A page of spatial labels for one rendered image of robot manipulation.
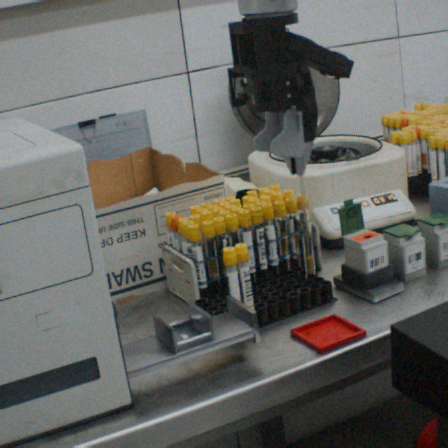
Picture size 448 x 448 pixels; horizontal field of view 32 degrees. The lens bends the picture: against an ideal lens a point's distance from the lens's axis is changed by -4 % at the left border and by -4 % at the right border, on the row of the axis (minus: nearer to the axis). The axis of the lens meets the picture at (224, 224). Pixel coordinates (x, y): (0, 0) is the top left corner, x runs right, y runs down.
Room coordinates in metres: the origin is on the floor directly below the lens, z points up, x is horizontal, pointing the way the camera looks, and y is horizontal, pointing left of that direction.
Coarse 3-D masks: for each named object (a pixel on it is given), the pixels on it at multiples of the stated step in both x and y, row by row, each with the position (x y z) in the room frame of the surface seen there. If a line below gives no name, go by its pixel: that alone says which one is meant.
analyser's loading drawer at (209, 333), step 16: (192, 304) 0.87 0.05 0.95; (240, 304) 0.87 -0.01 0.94; (160, 320) 0.83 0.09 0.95; (192, 320) 0.87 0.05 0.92; (208, 320) 0.83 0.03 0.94; (224, 320) 0.88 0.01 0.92; (240, 320) 0.87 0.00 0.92; (256, 320) 0.85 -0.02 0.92; (160, 336) 0.84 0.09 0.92; (176, 336) 0.85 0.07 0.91; (192, 336) 0.85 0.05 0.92; (208, 336) 0.82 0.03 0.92; (224, 336) 0.84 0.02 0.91; (240, 336) 0.84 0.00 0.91; (256, 336) 0.85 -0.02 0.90; (128, 352) 0.82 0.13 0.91; (144, 352) 0.82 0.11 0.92; (160, 352) 0.81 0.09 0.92; (176, 352) 0.81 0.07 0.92; (192, 352) 0.81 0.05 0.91; (208, 352) 0.82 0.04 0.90; (128, 368) 0.78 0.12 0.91; (144, 368) 0.78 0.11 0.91; (160, 368) 0.80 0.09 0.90
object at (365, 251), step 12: (348, 240) 1.00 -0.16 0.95; (360, 240) 0.99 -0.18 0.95; (372, 240) 0.99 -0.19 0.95; (384, 240) 1.00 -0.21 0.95; (348, 252) 1.01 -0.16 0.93; (360, 252) 0.98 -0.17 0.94; (372, 252) 0.98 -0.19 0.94; (384, 252) 0.99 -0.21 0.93; (348, 264) 1.01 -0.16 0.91; (360, 264) 0.98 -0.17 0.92; (372, 264) 0.98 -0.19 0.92; (384, 264) 0.99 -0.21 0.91
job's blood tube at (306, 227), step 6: (306, 228) 1.01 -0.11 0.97; (306, 234) 1.01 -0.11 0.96; (306, 240) 1.01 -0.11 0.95; (306, 246) 1.01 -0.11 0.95; (312, 246) 1.01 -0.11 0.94; (306, 252) 1.01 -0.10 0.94; (312, 252) 1.01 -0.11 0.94; (306, 258) 1.01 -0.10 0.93; (312, 258) 1.01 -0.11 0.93; (306, 264) 1.01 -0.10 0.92; (312, 264) 1.01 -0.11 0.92; (306, 270) 1.01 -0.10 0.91; (312, 270) 1.01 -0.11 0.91; (306, 276) 1.01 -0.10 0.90; (312, 276) 1.01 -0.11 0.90
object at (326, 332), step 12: (312, 324) 0.91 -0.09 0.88; (324, 324) 0.91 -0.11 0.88; (336, 324) 0.90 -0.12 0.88; (348, 324) 0.89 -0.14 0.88; (300, 336) 0.87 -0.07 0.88; (312, 336) 0.88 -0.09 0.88; (324, 336) 0.88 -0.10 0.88; (336, 336) 0.87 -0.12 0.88; (348, 336) 0.85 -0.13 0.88; (360, 336) 0.86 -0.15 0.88; (312, 348) 0.85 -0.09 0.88; (324, 348) 0.84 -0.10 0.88
